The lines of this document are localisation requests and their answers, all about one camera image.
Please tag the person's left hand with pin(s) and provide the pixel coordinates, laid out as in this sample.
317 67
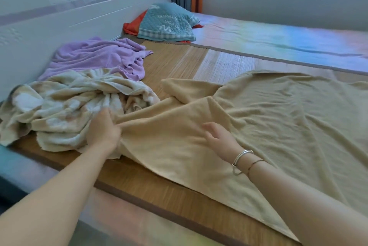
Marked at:
103 133

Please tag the person's right hand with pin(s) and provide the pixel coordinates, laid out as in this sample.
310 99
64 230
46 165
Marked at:
225 145

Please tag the plain tan towel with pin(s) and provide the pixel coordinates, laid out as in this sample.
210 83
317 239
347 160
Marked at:
273 128

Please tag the beige white patterned towel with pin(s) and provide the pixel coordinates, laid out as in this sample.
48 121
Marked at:
57 105

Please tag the purple towel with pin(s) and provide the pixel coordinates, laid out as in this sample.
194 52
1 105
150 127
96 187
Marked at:
95 56

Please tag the person's right forearm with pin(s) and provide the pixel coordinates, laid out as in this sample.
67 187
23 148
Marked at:
302 214

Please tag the person's left forearm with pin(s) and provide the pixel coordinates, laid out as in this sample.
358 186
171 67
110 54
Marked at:
43 211

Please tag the brown bamboo sleeping mat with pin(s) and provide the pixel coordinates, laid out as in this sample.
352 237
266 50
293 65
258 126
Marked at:
172 197

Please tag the red cloth under pillow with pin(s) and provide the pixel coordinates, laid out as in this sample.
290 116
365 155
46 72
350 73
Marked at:
133 26

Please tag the pastel rainbow bed sheet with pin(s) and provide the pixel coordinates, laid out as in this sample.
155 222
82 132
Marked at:
287 41

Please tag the teal quilted pillow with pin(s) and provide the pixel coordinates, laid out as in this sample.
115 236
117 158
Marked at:
166 21

